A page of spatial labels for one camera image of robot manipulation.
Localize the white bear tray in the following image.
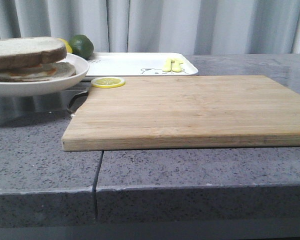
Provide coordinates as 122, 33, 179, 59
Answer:
87, 52, 198, 77

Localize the bottom bread slice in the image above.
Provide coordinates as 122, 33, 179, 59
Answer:
0, 62, 76, 82

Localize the grey curtain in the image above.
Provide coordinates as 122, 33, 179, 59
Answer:
0, 0, 300, 55

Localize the yellow plastic fork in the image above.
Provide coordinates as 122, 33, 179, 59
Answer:
162, 58, 174, 73

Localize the wooden cutting board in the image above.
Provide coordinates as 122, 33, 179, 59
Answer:
61, 75, 300, 152

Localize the lemon slice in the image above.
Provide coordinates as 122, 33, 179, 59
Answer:
91, 76, 125, 89

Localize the white bread slice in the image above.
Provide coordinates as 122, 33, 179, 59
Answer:
0, 36, 67, 70

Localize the green lime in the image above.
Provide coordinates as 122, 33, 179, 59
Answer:
69, 34, 94, 60

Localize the metal cutting board handle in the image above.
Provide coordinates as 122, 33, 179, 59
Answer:
67, 91, 89, 114

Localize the yellow lemon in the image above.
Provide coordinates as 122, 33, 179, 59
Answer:
58, 38, 73, 54

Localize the white round plate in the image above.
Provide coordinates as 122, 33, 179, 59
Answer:
0, 53, 89, 97

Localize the fried egg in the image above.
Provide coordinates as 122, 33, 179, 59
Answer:
0, 63, 57, 79

